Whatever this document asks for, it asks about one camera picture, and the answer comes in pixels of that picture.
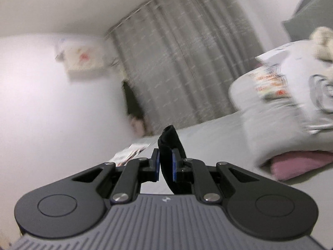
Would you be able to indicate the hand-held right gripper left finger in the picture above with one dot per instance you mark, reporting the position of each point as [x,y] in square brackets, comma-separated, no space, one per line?
[155,165]

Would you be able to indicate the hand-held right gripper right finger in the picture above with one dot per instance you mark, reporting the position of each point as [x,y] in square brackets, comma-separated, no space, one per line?
[175,166]

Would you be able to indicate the black garment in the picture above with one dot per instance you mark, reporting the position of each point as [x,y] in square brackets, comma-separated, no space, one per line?
[169,140]

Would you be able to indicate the paper booklet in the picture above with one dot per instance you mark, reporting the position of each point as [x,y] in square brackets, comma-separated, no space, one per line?
[138,149]
[119,158]

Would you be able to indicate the pink object by curtain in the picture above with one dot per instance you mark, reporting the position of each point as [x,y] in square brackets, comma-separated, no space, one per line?
[138,126]

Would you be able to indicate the black hanging cloth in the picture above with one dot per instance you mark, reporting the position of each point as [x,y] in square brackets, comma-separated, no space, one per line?
[132,101]

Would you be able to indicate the grey comforter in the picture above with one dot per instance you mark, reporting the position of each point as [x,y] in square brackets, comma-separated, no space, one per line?
[265,125]

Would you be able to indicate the grey star curtain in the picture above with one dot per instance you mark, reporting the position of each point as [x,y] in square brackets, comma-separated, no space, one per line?
[187,57]

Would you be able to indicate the pink pillow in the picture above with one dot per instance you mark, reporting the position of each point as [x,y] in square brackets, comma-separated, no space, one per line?
[299,164]

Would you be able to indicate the cream plush toy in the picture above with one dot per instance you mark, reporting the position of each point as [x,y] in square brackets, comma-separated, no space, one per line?
[322,39]

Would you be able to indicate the white wall poster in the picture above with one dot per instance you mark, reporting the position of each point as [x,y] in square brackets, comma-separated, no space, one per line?
[80,54]

